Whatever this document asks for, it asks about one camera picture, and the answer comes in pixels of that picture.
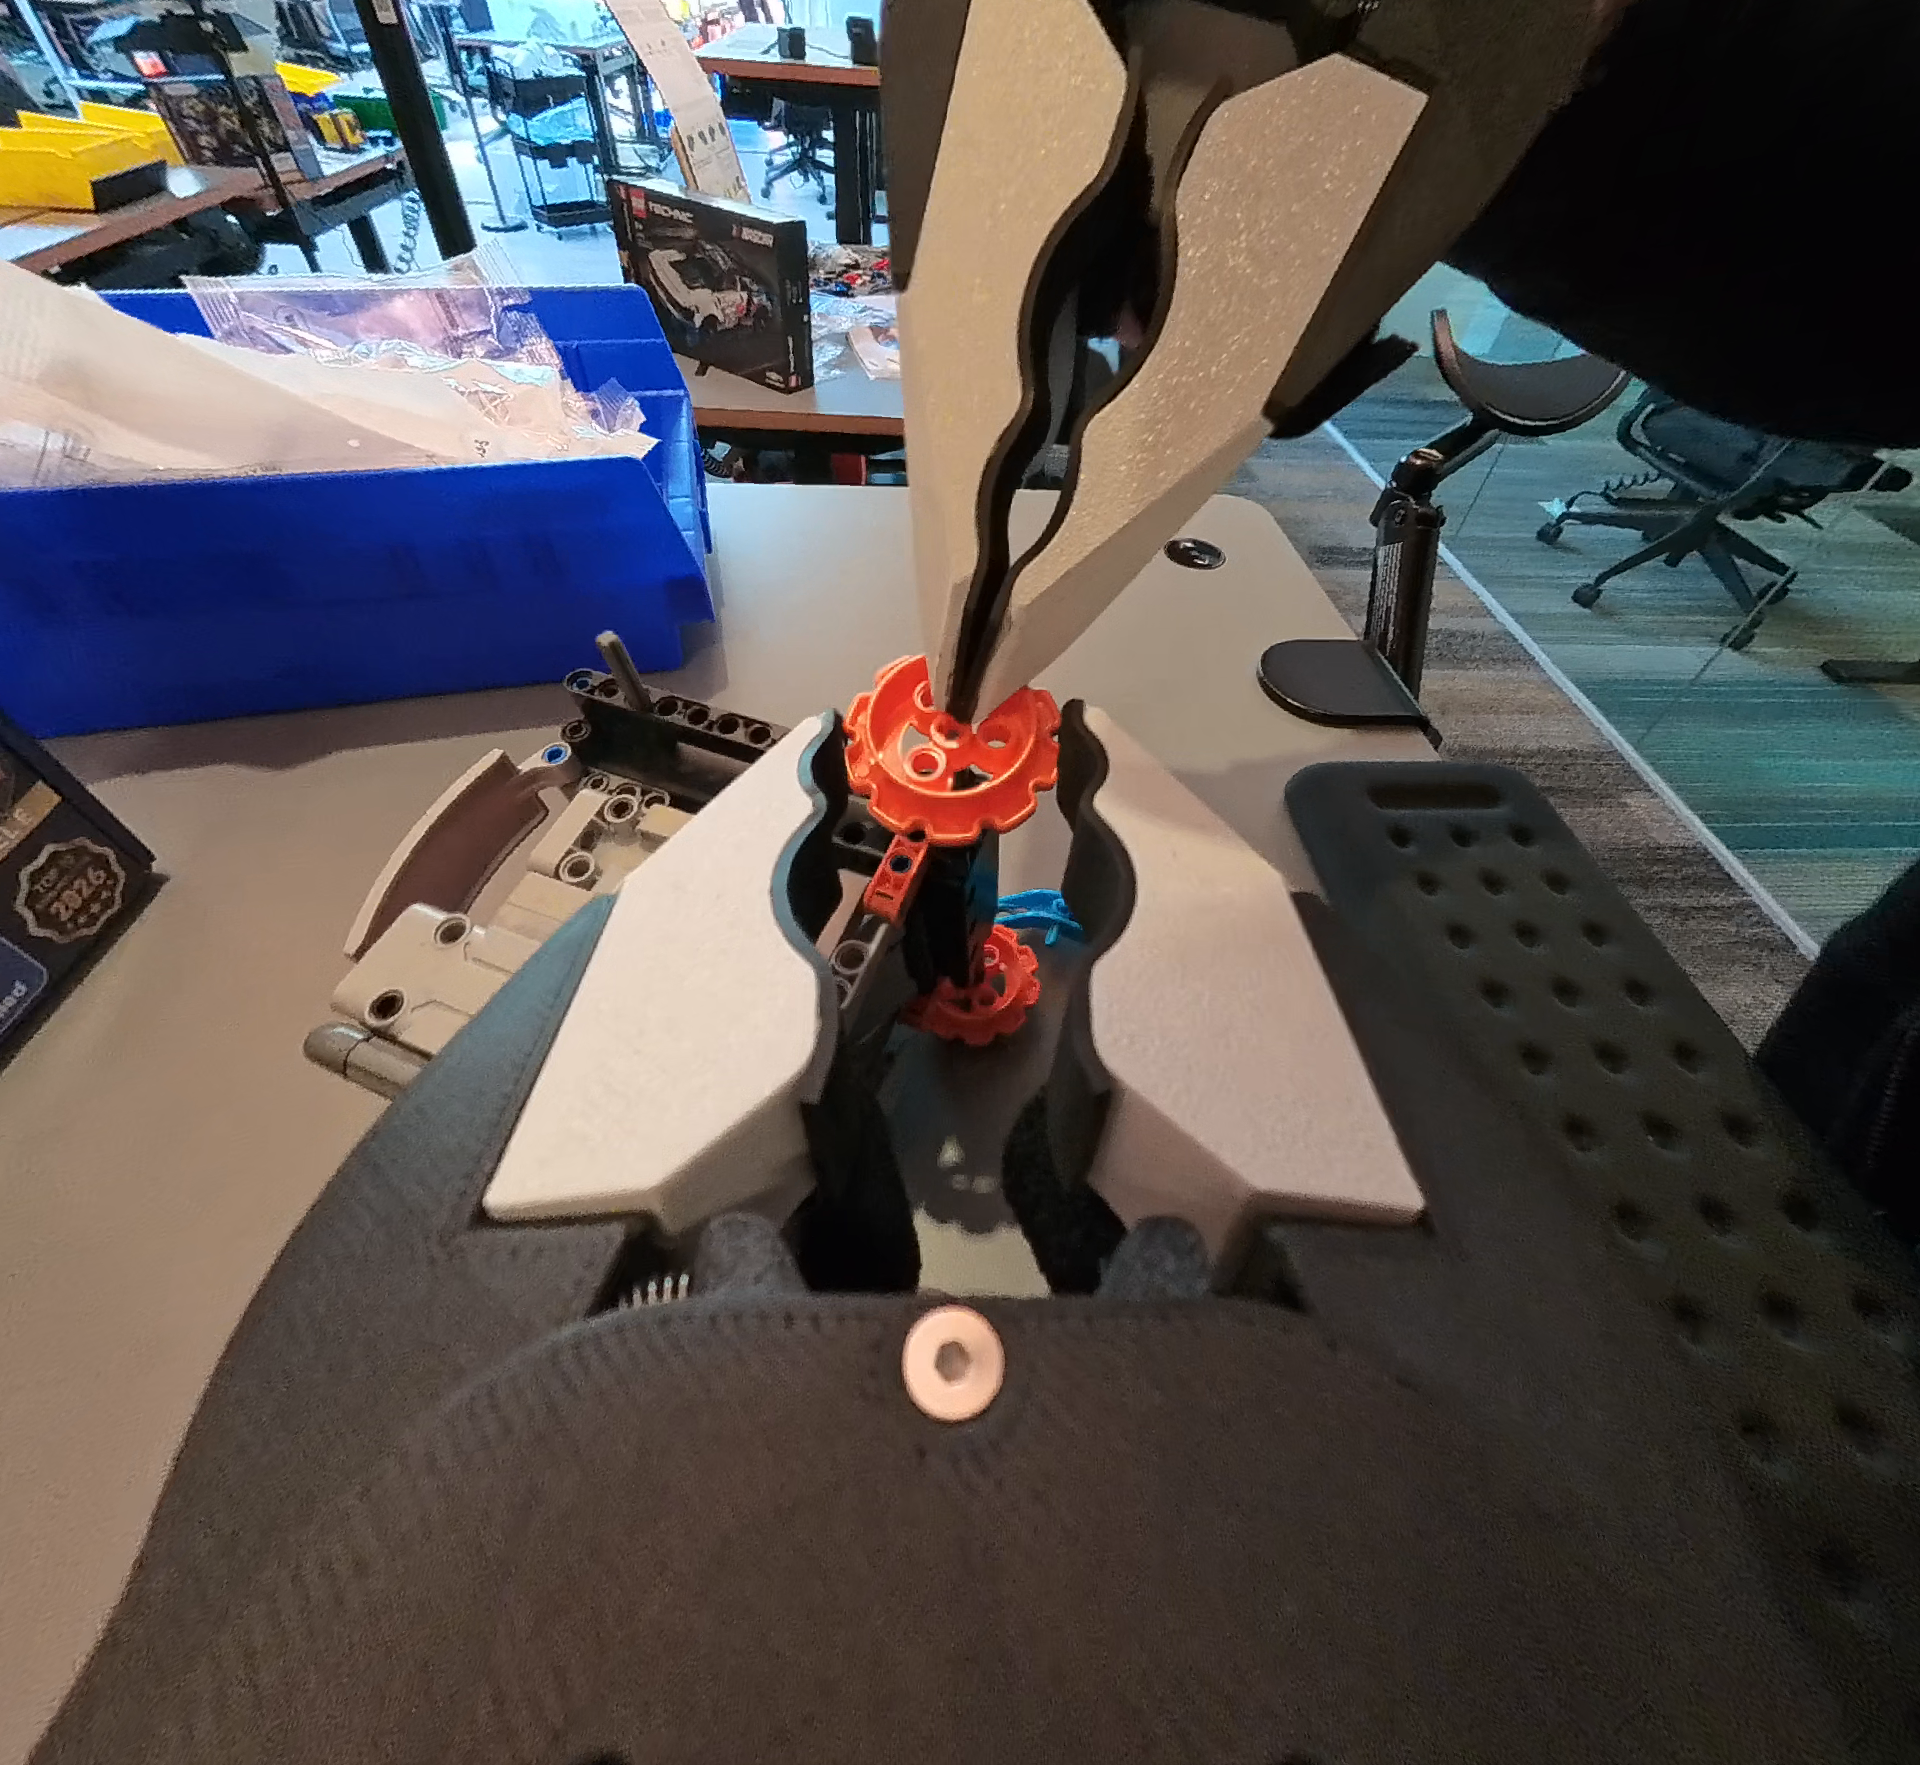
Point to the neighbouring grey desk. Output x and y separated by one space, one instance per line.
780 408

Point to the wooden top desk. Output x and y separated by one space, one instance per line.
796 63

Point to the blue robot kit box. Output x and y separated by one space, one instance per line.
60 881

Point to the standing sign board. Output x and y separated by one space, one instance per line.
675 86

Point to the instruction booklet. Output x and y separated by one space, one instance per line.
878 340

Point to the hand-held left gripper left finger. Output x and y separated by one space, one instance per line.
675 1031

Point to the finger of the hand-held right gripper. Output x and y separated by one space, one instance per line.
1275 234
977 221

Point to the person's right forearm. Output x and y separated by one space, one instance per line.
1725 145

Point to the building block robot chassis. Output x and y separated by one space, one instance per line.
450 942

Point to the wooden side table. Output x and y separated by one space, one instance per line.
180 211

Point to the white paper sheets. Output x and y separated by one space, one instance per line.
150 387

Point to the black pillar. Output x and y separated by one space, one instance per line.
390 55

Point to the black desk grommet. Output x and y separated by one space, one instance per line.
1195 554

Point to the clear plastic bag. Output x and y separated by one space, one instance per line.
376 318

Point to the yellow storage bin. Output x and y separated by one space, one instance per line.
75 153

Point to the dark perforated mat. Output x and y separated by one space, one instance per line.
1574 1045

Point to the pile of toy block parts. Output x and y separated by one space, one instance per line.
855 272

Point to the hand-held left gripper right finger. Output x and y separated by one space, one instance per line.
1245 1031

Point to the orange gear wheel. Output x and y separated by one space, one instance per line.
899 776

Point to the black office chair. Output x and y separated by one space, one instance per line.
1710 476

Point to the dark grey axle rod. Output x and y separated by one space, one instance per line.
621 664

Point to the black carton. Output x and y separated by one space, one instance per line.
705 281

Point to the blue plastic bin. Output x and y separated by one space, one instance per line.
300 595

